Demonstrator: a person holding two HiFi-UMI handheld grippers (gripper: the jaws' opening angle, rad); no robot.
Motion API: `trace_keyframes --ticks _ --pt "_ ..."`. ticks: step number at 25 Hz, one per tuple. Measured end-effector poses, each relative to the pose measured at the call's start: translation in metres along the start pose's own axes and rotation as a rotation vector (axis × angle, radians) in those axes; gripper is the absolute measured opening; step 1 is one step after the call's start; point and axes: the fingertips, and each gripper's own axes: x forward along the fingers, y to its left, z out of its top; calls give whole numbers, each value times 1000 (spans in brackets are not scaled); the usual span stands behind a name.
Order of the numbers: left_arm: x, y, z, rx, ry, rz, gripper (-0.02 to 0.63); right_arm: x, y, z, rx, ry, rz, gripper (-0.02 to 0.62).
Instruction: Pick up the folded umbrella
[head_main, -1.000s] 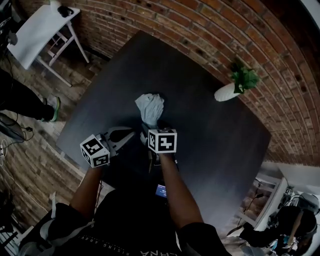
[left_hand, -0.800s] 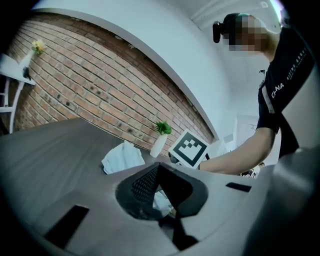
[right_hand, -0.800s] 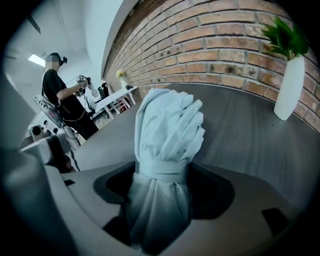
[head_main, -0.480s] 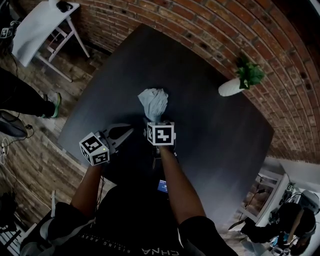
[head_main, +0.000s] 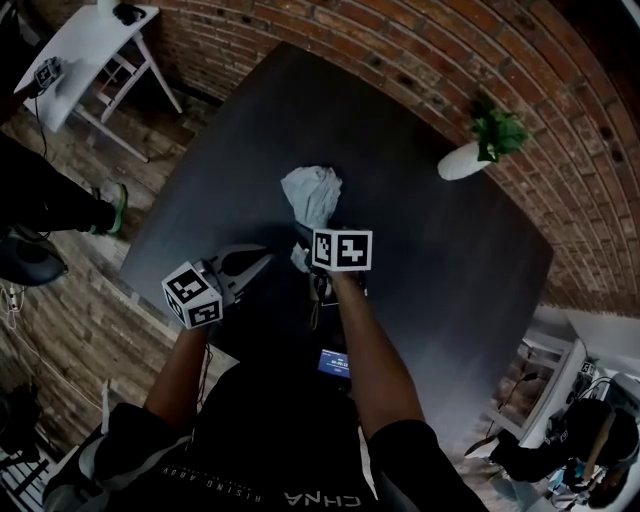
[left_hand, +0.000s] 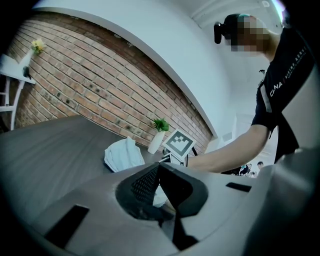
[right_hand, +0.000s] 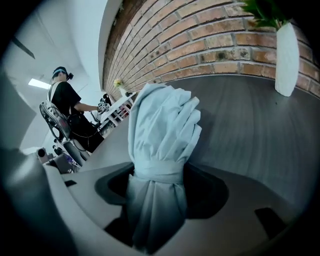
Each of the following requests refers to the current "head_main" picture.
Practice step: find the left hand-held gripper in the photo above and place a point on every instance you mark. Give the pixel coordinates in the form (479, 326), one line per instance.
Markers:
(196, 295)

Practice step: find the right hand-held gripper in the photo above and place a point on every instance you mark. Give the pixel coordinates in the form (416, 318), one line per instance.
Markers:
(345, 250)

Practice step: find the person's left forearm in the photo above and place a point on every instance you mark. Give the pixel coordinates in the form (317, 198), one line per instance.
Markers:
(175, 370)

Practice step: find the person's right forearm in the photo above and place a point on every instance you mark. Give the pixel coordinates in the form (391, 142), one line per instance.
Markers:
(372, 350)

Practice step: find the chest-mounted screen device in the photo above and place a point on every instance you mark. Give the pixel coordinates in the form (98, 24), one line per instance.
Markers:
(334, 366)

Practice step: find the white plant pot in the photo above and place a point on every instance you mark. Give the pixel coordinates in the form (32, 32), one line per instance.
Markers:
(461, 161)

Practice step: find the person's black shirt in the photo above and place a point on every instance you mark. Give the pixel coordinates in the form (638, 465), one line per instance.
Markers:
(260, 450)

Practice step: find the dark round chair base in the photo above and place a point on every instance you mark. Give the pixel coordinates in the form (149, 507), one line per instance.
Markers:
(27, 260)

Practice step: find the green leafy plant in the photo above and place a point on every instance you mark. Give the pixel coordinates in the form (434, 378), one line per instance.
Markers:
(499, 131)

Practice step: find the white side table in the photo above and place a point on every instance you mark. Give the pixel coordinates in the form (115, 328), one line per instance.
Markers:
(80, 65)

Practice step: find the black headphones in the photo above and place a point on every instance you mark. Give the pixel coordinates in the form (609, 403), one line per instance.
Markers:
(128, 12)

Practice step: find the white desk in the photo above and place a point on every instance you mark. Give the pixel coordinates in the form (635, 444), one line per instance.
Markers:
(565, 360)

